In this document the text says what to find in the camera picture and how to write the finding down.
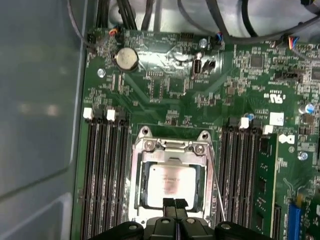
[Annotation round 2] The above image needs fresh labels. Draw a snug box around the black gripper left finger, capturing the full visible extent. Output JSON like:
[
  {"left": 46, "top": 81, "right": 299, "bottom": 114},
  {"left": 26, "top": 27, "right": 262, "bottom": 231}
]
[{"left": 87, "top": 197, "right": 177, "bottom": 240}]

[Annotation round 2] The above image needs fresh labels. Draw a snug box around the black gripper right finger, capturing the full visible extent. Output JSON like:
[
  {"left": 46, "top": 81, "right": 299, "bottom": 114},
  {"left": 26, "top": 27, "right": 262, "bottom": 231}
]
[{"left": 175, "top": 198, "right": 271, "bottom": 240}]

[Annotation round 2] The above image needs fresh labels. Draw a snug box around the silver CPU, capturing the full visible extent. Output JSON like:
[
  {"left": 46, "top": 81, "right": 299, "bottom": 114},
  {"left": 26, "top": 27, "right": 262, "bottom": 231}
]
[{"left": 141, "top": 161, "right": 204, "bottom": 210}]

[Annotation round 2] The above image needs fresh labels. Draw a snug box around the metal socket cover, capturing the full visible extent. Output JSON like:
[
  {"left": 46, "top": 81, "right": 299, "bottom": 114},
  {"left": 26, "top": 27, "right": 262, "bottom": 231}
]
[{"left": 132, "top": 138, "right": 215, "bottom": 222}]

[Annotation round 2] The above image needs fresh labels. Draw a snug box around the metal CPU socket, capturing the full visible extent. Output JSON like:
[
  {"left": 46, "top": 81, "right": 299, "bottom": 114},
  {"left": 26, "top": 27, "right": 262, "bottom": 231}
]
[{"left": 130, "top": 125, "right": 216, "bottom": 227}]

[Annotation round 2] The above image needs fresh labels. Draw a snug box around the blue expansion slot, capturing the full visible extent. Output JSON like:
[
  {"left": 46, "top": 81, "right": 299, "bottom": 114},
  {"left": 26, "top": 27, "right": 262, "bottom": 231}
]
[{"left": 286, "top": 198, "right": 304, "bottom": 240}]

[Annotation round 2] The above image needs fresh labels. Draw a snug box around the green RAM stick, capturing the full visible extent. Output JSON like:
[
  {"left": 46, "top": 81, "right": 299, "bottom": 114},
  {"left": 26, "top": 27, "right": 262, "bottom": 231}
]
[{"left": 256, "top": 133, "right": 281, "bottom": 240}]

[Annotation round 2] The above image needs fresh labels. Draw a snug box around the green motherboard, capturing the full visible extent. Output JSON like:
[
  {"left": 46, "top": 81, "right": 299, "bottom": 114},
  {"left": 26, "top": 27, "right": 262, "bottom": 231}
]
[{"left": 72, "top": 26, "right": 320, "bottom": 240}]

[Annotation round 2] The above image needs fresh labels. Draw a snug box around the silver internal USB port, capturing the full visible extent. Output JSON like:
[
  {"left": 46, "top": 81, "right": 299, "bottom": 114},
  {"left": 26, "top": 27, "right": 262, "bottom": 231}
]
[{"left": 191, "top": 58, "right": 203, "bottom": 80}]

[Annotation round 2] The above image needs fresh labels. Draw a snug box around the silver coin battery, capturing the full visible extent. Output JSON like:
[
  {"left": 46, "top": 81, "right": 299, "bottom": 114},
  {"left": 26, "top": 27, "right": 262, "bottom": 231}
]
[{"left": 111, "top": 46, "right": 140, "bottom": 74}]

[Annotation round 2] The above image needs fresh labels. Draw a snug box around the thick black cable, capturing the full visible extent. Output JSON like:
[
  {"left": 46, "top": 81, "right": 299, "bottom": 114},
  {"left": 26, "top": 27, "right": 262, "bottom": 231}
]
[{"left": 204, "top": 0, "right": 320, "bottom": 41}]

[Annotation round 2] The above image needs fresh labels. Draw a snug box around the dark grey cable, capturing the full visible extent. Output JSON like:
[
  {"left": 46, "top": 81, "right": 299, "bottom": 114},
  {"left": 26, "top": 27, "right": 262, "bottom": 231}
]
[{"left": 176, "top": 0, "right": 225, "bottom": 42}]

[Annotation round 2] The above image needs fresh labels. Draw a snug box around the thin grey wire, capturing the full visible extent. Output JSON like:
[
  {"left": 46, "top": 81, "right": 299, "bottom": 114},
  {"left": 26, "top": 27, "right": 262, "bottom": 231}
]
[{"left": 66, "top": 0, "right": 97, "bottom": 50}]

